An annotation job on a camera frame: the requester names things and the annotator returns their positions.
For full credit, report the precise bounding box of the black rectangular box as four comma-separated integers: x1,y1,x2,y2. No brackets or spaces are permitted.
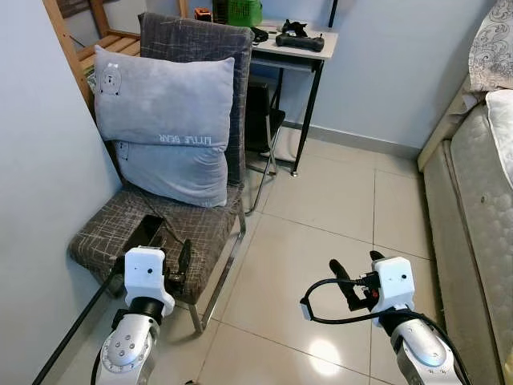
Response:
124,214,168,251

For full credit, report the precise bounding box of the plain grey pillow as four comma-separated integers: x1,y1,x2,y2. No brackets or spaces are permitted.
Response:
112,138,231,208

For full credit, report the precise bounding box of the grey quilted mattress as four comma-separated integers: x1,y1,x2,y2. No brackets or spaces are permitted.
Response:
443,103,513,382

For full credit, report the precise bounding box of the grey Little Bear pillow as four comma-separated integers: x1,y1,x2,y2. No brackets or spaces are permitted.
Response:
94,45,236,149

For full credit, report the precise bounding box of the black chair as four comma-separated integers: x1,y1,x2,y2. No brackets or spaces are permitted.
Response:
244,79,287,173

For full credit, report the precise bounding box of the grey checked fabric chair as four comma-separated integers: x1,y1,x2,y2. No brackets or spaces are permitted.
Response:
68,12,253,334

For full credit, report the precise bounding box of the white desk with black legs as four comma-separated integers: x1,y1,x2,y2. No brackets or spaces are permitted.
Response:
247,20,339,177

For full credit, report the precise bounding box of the black handheld controller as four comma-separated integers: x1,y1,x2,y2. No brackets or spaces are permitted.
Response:
275,19,326,53

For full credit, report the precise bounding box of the grey white patterned pillow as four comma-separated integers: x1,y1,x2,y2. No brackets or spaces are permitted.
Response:
469,0,513,91

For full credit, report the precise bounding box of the green plastic basket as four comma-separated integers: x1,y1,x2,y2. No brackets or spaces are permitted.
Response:
227,0,264,27

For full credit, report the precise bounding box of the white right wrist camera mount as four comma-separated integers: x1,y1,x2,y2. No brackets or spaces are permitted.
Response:
370,255,416,314

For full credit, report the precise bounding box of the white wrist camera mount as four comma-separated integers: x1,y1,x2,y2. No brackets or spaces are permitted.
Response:
123,247,176,318
370,255,416,314

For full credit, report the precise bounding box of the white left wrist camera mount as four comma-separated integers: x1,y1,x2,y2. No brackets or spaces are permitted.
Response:
123,247,176,318

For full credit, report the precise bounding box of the wooden shelf frame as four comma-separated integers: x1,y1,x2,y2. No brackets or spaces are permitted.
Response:
44,0,143,113

